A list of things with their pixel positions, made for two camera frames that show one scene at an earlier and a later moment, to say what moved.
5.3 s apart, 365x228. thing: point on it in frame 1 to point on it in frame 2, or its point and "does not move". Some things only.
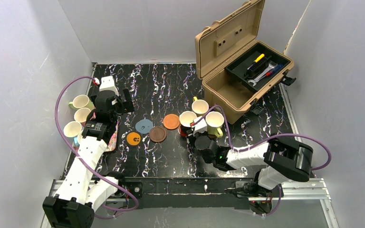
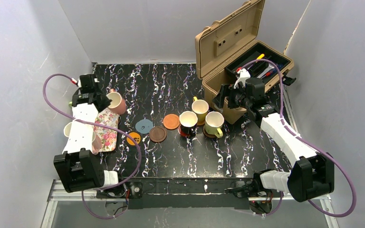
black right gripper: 191,134 to 228,99
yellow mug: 214,120 does not move
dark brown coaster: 158,134 does not move
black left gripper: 119,102 to 102,101
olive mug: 186,118 does not move
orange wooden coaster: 171,121 does not move
